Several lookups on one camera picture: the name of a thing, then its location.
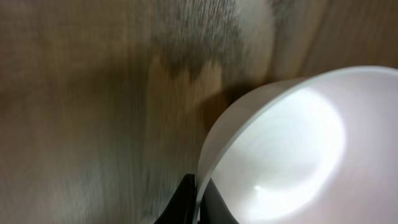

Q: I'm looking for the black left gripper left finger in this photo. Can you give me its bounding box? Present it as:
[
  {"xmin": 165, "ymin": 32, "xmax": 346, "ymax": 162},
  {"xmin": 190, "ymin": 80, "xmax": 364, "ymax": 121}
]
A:
[{"xmin": 154, "ymin": 174, "xmax": 196, "ymax": 224}]

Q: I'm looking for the pale pink bowl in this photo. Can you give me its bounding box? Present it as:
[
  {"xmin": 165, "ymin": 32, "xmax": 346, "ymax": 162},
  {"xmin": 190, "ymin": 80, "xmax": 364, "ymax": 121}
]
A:
[{"xmin": 195, "ymin": 66, "xmax": 397, "ymax": 223}]

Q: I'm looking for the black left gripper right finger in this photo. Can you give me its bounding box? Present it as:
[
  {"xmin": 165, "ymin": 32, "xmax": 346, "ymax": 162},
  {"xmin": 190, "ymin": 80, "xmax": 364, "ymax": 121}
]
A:
[{"xmin": 198, "ymin": 179, "xmax": 238, "ymax": 224}]

